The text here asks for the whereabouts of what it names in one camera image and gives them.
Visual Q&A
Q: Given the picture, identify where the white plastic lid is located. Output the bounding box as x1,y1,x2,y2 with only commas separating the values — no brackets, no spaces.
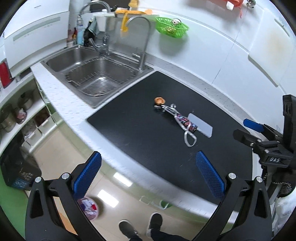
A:
188,113,213,138

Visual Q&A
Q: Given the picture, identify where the colourful patterned pouch with ribbon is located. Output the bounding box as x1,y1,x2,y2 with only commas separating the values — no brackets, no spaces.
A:
154,103,197,148

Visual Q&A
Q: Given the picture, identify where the brown round cookie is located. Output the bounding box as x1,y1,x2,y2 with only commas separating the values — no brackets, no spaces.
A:
154,97,166,105

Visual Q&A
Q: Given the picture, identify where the crumpled white paper trash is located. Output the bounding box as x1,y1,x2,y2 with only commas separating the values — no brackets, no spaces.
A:
81,199,97,218

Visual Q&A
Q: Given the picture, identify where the pink round waste basket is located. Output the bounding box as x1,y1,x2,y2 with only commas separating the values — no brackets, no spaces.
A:
77,196,99,221

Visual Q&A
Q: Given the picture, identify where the left black shoe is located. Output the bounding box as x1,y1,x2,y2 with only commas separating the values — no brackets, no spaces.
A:
118,219,139,240

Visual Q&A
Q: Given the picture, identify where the black shoe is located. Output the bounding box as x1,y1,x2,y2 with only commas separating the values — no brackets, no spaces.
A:
146,212,163,238
118,219,139,240

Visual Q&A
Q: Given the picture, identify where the black and blue recycling bin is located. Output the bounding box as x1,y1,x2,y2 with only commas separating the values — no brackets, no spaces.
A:
1,141,42,191

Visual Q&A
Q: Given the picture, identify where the white storage box right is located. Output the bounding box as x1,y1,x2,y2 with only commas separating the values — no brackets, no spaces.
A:
36,115,56,135

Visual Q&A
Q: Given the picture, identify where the white storage box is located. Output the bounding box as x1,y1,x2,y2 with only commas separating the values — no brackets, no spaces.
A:
22,126,42,146
36,115,56,135

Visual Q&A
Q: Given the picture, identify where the white storage box left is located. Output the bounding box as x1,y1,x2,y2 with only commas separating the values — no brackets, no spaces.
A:
22,126,42,146

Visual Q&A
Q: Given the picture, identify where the right black shoe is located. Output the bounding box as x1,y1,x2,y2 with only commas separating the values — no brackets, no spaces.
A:
146,212,163,238

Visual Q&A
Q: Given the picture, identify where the black countertop mat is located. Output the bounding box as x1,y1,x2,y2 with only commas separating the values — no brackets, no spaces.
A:
88,72,252,203

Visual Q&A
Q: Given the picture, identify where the white open shelf unit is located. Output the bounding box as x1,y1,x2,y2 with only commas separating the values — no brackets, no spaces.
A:
1,72,59,153

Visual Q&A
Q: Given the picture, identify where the steel pot on shelf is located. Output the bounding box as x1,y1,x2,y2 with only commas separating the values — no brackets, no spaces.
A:
18,90,34,111

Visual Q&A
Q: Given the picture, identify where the stainless steel sink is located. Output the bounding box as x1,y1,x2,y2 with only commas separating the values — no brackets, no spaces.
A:
41,45,153,108

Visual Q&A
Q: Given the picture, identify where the tall chrome faucet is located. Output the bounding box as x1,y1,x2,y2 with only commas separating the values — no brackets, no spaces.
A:
126,15,152,71

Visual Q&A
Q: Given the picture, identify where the red kettle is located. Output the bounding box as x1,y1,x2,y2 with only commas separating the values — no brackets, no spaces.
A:
0,61,12,88

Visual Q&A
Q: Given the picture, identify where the chrome mixer faucet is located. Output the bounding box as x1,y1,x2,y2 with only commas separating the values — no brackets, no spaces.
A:
76,1,111,56

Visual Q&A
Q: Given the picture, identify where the white countertop dishwasher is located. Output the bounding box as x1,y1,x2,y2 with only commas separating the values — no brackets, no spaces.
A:
4,1,70,77

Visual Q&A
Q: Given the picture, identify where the yellow sink caddy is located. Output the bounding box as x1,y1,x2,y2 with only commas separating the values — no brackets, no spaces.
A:
115,8,152,33

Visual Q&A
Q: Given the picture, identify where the steel wire sink basket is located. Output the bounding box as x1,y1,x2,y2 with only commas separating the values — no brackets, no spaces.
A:
65,57,138,97

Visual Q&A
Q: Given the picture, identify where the green plastic wall basket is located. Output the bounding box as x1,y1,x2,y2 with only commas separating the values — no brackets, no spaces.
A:
156,16,189,38

